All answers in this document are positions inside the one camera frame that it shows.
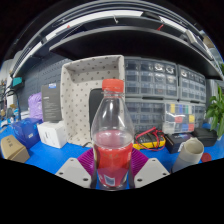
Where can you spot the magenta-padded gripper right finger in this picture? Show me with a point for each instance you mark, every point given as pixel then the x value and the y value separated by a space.
pixel 151 170

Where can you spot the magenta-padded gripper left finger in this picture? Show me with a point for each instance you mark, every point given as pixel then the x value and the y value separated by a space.
pixel 71 170

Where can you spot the clear bottle red drink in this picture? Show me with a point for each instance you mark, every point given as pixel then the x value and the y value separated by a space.
pixel 112 156

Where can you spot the yellow multimeter with red leads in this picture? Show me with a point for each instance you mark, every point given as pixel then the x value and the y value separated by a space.
pixel 150 140

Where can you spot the black box with label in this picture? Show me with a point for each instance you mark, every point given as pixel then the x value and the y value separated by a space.
pixel 178 141

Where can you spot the white carton box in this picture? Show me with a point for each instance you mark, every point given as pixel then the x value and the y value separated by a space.
pixel 51 133

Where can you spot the cream ceramic mug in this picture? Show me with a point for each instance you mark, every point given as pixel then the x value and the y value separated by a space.
pixel 190 153

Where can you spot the blue plastic-wrapped box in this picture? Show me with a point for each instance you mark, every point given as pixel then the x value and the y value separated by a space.
pixel 26 131

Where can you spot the brown cardboard box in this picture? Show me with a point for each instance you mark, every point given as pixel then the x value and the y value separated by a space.
pixel 13 150

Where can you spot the plain black box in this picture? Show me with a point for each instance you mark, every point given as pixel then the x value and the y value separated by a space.
pixel 205 136

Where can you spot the dark grey upright box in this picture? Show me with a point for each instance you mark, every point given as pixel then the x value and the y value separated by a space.
pixel 51 101

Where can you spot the purple plastic bag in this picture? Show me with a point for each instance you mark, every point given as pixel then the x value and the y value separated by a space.
pixel 35 106

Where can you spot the green potted plant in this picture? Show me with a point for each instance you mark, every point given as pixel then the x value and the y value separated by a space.
pixel 216 113

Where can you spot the dark overhead shelf unit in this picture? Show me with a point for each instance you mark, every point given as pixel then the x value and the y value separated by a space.
pixel 126 43

